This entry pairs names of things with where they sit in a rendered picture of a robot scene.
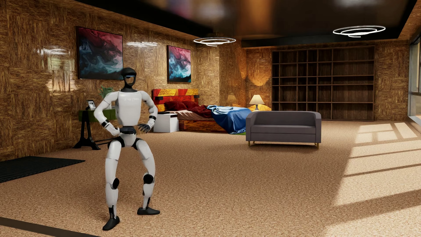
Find dark grey sofa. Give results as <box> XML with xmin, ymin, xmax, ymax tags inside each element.
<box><xmin>246</xmin><ymin>111</ymin><xmax>322</xmax><ymax>148</ymax></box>

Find white nightstand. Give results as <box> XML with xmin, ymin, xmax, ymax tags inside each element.
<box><xmin>153</xmin><ymin>113</ymin><xmax>180</xmax><ymax>133</ymax></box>

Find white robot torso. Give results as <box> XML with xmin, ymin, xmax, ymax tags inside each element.
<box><xmin>115</xmin><ymin>90</ymin><xmax>143</xmax><ymax>147</ymax></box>

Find green console table black legs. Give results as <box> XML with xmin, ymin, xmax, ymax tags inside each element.
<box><xmin>73</xmin><ymin>109</ymin><xmax>118</xmax><ymax>151</ymax></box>

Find red pillows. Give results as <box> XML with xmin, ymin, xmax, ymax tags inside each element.
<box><xmin>164</xmin><ymin>101</ymin><xmax>200</xmax><ymax>112</ymax></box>

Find green potted plant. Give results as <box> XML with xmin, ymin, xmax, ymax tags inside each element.
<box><xmin>98</xmin><ymin>85</ymin><xmax>115</xmax><ymax>109</ymax></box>

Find white left robot leg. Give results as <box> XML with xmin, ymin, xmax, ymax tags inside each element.
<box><xmin>132</xmin><ymin>138</ymin><xmax>161</xmax><ymax>216</ymax></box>

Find white robot leg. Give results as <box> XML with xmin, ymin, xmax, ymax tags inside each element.
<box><xmin>102</xmin><ymin>136</ymin><xmax>125</xmax><ymax>231</ymax></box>
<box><xmin>132</xmin><ymin>138</ymin><xmax>161</xmax><ymax>216</ymax></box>

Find white right robot leg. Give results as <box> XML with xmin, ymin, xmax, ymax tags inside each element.
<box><xmin>102</xmin><ymin>136</ymin><xmax>125</xmax><ymax>231</ymax></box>

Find wooden bed red headboard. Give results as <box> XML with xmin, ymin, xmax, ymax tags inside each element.
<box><xmin>152</xmin><ymin>88</ymin><xmax>252</xmax><ymax>135</ymax></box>

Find robot head black visor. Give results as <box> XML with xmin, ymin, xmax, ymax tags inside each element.
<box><xmin>120</xmin><ymin>67</ymin><xmax>137</xmax><ymax>92</ymax></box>

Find small abstract red-blue painting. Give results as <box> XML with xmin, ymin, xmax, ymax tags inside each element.
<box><xmin>166</xmin><ymin>45</ymin><xmax>192</xmax><ymax>83</ymax></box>

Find large abstract red-blue painting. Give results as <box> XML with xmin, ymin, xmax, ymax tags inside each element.
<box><xmin>76</xmin><ymin>26</ymin><xmax>124</xmax><ymax>81</ymax></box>

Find blue blanket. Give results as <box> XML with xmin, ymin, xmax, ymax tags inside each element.
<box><xmin>207</xmin><ymin>105</ymin><xmax>252</xmax><ymax>135</ymax></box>

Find black floor rug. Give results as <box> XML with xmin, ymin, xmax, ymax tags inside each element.
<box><xmin>0</xmin><ymin>156</ymin><xmax>86</xmax><ymax>184</ymax></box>

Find table lamp cream shade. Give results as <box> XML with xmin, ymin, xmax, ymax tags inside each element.
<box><xmin>249</xmin><ymin>94</ymin><xmax>266</xmax><ymax>112</ymax></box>

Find dark wooden bookshelf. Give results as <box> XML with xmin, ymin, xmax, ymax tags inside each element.
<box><xmin>271</xmin><ymin>46</ymin><xmax>375</xmax><ymax>122</ymax></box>

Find large glass window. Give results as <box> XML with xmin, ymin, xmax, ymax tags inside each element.
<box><xmin>407</xmin><ymin>32</ymin><xmax>421</xmax><ymax>118</ymax></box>

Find ring ceiling light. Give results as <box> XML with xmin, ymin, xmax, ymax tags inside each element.
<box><xmin>193</xmin><ymin>37</ymin><xmax>237</xmax><ymax>47</ymax></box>
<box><xmin>332</xmin><ymin>25</ymin><xmax>386</xmax><ymax>38</ymax></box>

